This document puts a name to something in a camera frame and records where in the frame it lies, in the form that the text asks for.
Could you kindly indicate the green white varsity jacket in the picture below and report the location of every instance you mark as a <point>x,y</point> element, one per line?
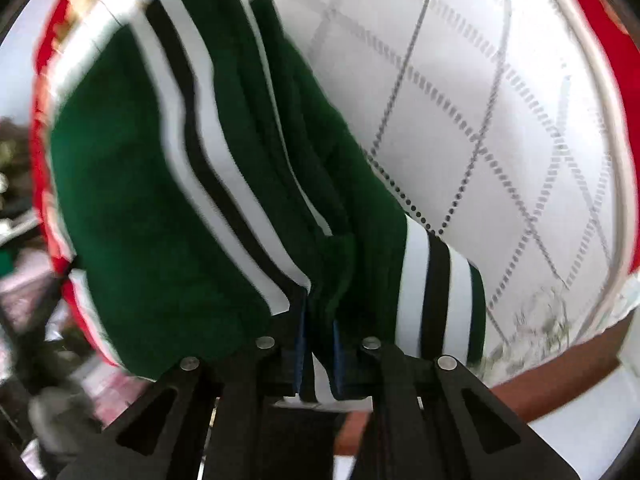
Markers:
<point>193,169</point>

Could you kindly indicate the white quilted bed mat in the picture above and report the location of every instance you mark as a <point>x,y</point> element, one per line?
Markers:
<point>475,135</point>

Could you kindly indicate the pink patterned cover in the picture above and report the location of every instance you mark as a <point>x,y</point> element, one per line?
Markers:
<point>69,394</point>

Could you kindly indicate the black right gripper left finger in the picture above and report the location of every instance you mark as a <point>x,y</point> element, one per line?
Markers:
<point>212,420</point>

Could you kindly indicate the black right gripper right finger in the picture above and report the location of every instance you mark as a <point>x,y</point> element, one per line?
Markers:
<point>432,418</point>

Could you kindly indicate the red floral blanket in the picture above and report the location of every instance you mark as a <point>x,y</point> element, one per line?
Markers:
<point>55,110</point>

